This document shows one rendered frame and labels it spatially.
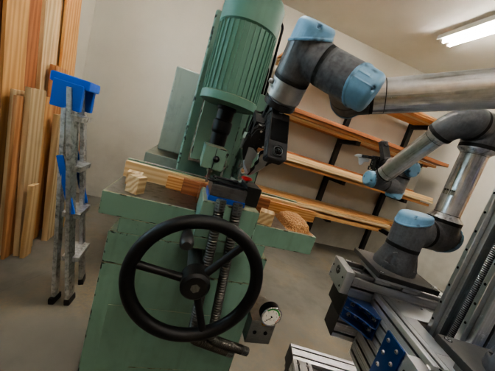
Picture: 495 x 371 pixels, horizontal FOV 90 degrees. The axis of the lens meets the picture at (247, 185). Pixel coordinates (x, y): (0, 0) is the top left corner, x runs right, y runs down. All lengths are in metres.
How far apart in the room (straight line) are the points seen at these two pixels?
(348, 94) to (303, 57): 0.11
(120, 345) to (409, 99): 0.95
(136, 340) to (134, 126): 2.53
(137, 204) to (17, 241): 1.51
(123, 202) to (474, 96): 0.78
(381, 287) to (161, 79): 2.78
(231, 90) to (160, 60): 2.45
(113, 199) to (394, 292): 0.99
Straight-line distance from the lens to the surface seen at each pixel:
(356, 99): 0.49
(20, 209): 2.05
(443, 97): 0.63
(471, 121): 1.14
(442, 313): 1.05
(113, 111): 3.17
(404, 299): 1.16
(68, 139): 1.44
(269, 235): 0.74
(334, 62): 0.50
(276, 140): 0.53
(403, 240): 1.08
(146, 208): 0.68
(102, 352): 0.93
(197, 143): 0.89
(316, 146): 3.46
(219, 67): 0.76
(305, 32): 0.52
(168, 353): 0.93
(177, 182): 0.81
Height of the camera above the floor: 1.11
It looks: 10 degrees down
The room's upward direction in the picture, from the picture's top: 17 degrees clockwise
